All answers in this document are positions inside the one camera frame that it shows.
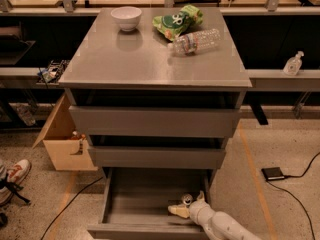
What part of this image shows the white ceramic bowl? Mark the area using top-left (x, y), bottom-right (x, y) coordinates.
top-left (111, 6), bottom-right (142, 31)

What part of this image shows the green chip bag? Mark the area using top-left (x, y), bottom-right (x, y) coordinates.
top-left (152, 4), bottom-right (203, 41)

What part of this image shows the grey drawer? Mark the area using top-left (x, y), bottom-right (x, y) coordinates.
top-left (87, 168), bottom-right (209, 240)
top-left (88, 135), bottom-right (225, 169)
top-left (68, 88), bottom-right (243, 138)

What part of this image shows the grey middle drawer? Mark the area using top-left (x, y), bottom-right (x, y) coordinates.
top-left (88, 135), bottom-right (225, 169)

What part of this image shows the grey metal shelf rail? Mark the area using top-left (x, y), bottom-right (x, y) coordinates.
top-left (0, 67), bottom-right (320, 92)

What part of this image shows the white red sneaker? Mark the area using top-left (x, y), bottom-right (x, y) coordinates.
top-left (0, 159), bottom-right (32, 208)

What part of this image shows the black floor cable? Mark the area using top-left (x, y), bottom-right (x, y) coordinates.
top-left (39, 176), bottom-right (105, 240)

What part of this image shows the clear plastic water bottle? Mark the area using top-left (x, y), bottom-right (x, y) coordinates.
top-left (167, 29), bottom-right (220, 56)

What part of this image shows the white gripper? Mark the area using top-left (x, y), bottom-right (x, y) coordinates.
top-left (168, 190), bottom-right (214, 226)

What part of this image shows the cardboard box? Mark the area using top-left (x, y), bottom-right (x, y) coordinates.
top-left (33, 94), bottom-right (97, 171)

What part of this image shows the black foot pedal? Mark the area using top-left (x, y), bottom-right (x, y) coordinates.
top-left (261, 167), bottom-right (285, 181)

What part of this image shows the grey top drawer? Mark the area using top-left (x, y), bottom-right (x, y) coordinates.
top-left (68, 88), bottom-right (243, 138)

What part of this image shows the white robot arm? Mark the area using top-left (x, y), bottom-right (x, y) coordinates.
top-left (168, 191), bottom-right (262, 240)

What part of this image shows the grey drawer cabinet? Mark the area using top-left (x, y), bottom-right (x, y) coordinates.
top-left (58, 6), bottom-right (253, 240)

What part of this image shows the black pedal cable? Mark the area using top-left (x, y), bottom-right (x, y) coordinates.
top-left (266, 151), bottom-right (320, 240)

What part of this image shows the grey bottom drawer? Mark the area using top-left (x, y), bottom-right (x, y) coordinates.
top-left (87, 168), bottom-right (209, 240)

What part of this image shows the black tripod leg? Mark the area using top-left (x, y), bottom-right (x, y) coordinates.
top-left (0, 180), bottom-right (30, 205)

